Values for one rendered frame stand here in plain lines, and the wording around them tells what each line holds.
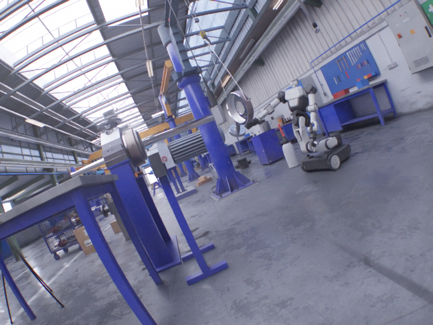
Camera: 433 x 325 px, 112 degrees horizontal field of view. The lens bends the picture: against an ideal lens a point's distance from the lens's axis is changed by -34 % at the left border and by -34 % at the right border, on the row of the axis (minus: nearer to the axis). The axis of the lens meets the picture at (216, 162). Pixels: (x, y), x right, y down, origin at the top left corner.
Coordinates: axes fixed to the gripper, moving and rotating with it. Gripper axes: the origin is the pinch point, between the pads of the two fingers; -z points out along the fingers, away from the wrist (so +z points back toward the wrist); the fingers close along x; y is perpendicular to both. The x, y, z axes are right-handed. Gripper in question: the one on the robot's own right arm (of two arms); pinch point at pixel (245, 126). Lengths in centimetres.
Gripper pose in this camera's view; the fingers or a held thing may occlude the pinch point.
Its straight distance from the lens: 265.4
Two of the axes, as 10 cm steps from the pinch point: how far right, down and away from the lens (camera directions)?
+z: 8.1, -4.5, 3.7
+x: -0.2, -6.6, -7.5
